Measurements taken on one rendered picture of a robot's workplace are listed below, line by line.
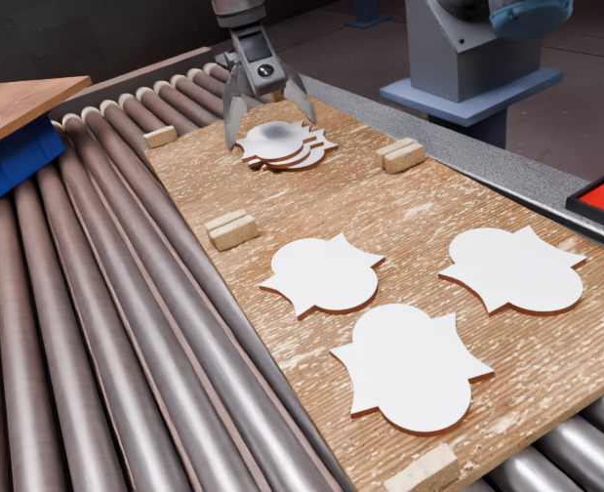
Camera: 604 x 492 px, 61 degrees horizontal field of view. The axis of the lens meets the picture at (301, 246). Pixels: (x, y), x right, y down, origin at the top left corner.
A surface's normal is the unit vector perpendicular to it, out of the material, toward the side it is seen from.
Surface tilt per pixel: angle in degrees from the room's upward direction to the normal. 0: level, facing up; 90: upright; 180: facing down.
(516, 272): 0
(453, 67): 90
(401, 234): 0
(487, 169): 0
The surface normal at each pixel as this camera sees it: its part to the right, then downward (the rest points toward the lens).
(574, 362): -0.19, -0.79
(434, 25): -0.87, 0.41
